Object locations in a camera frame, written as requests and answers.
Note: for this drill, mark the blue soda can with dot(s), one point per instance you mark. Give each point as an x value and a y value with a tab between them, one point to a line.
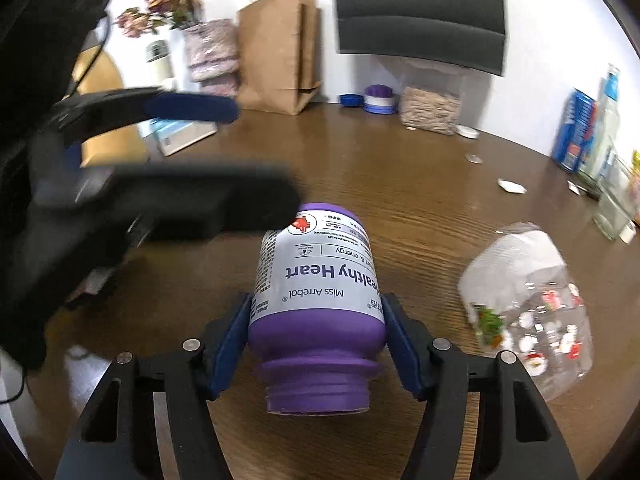
573	130

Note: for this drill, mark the purple white small jar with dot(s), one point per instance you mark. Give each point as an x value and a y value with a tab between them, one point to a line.
379	99

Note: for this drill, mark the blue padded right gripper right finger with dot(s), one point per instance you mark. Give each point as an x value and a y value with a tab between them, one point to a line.
516	437

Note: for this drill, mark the black paper bag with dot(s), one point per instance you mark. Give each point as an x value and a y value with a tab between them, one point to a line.
466	33

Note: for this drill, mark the colourful snack packet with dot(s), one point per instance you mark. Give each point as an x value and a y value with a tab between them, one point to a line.
635	187

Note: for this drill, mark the blue tissue box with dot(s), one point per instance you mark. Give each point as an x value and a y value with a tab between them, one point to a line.
173	136

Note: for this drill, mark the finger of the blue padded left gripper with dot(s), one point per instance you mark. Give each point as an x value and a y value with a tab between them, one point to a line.
71	117
175	203

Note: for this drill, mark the clear drinking glass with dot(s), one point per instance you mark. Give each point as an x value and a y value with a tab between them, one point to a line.
615	208

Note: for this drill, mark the clear glass bottle blue cap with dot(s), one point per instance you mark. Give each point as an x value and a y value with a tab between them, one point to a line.
597	150

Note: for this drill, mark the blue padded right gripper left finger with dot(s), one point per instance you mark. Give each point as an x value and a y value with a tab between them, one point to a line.
115	436

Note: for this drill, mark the clear plastic decorated bottle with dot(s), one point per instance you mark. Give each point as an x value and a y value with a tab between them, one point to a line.
519	296

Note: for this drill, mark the clear container with grains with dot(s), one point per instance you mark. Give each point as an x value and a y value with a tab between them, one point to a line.
431	96

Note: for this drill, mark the purple supplement bottle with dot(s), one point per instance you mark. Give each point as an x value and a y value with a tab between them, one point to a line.
316	321

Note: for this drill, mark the yellow thermos jug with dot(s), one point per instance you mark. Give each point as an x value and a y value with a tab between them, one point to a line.
116	144

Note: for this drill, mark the brown paper bag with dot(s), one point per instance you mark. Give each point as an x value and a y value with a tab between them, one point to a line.
278	55

